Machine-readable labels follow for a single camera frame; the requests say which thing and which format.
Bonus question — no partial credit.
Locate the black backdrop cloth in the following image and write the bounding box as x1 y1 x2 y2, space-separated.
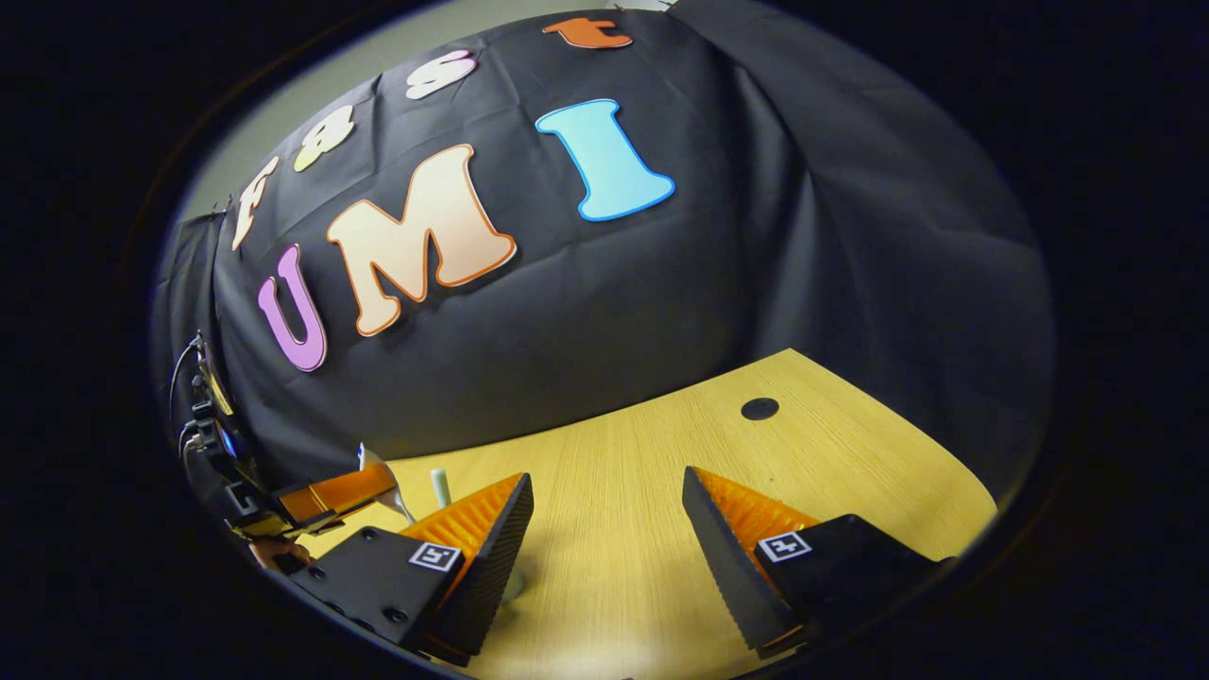
151 0 1054 539

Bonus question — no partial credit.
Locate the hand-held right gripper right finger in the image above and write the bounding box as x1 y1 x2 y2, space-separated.
682 466 955 660

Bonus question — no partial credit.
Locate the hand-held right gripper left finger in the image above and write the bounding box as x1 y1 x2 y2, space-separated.
267 472 535 670

